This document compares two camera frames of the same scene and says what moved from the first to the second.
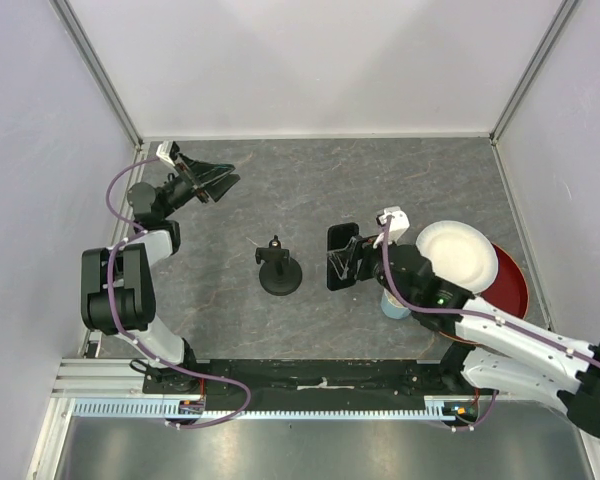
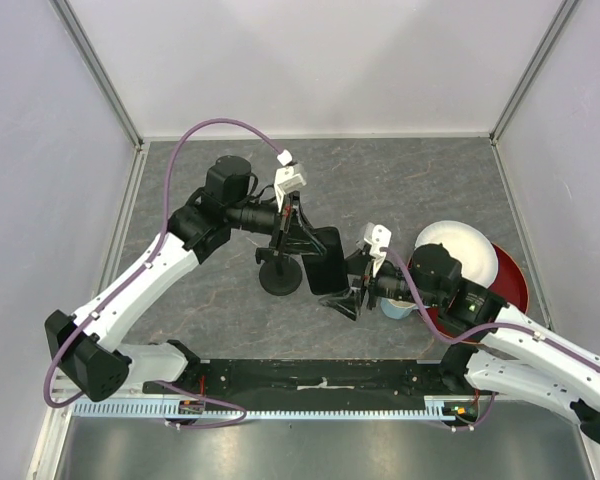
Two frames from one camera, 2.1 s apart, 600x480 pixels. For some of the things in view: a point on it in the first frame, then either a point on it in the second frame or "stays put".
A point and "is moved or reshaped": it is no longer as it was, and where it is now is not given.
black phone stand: (279, 274) stays put
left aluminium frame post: (99, 70) stays put
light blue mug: (392, 307) stays put
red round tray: (508, 291) stays put
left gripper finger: (219, 190) -> (302, 244)
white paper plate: (460, 254) stays put
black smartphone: (340, 255) is moved or reshaped
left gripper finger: (206, 172) -> (304, 239)
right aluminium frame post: (566, 11) stays put
